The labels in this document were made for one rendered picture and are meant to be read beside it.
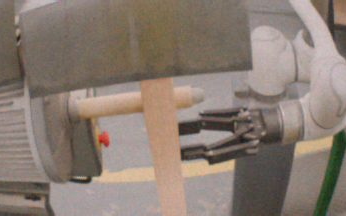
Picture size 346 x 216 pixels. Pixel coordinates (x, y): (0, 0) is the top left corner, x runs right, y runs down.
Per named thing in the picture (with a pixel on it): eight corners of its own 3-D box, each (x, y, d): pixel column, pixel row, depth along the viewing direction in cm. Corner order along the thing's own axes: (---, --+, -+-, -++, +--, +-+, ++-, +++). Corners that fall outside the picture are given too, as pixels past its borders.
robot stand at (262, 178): (227, 204, 231) (230, 75, 190) (279, 196, 228) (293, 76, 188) (225, 240, 208) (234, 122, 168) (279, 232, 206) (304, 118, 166)
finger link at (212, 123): (251, 120, 100) (252, 116, 101) (195, 116, 103) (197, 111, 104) (251, 136, 102) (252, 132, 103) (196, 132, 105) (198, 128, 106)
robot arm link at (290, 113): (293, 125, 107) (271, 129, 107) (294, 91, 102) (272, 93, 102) (301, 149, 99) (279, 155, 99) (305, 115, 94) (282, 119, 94)
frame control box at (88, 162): (32, 203, 117) (3, 131, 102) (35, 156, 134) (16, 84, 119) (111, 207, 117) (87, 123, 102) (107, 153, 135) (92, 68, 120)
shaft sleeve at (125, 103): (79, 116, 82) (78, 97, 83) (82, 121, 85) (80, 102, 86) (192, 103, 82) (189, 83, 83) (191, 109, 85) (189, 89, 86)
